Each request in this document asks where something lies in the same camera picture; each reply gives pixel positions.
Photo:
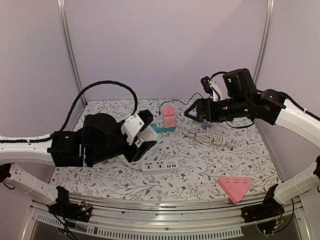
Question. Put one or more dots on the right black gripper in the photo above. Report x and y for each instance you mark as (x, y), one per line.
(205, 110)

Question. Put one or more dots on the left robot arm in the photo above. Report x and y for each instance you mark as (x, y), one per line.
(101, 138)

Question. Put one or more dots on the white charger adapter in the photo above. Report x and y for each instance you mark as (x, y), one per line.
(147, 135)

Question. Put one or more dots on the pink cube socket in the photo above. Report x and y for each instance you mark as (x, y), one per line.
(169, 121)

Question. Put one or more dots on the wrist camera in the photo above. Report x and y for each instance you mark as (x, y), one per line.
(134, 124)
(210, 87)

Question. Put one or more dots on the pink triangular power strip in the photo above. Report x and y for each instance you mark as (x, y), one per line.
(235, 187)

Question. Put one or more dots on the aluminium front rail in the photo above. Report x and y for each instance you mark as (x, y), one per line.
(211, 219)

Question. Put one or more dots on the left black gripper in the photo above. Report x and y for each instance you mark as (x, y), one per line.
(137, 152)

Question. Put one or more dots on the white power strip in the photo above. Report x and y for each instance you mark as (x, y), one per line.
(159, 167)

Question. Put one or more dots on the aluminium frame post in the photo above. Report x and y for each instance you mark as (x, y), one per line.
(62, 12)
(270, 5)

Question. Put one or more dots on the floral table mat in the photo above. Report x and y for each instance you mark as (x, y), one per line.
(199, 166)

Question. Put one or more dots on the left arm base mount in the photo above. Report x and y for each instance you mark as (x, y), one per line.
(62, 207)

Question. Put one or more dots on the left aluminium frame post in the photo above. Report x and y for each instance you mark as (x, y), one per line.
(62, 12)

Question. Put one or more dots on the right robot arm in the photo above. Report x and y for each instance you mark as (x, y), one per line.
(273, 107)

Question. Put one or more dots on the right aluminium frame post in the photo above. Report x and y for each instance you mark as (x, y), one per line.
(270, 5)

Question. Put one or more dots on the teal power strip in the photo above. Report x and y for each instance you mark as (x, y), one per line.
(159, 127)

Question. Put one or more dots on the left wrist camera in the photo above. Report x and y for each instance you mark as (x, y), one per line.
(134, 124)

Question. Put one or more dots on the small pink square adapter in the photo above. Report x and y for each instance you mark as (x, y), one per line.
(168, 111)

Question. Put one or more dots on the purple power strip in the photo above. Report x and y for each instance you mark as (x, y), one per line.
(206, 125)

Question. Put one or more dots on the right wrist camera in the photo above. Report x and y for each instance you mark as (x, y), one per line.
(210, 87)

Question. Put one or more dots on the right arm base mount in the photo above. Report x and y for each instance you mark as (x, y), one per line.
(267, 209)

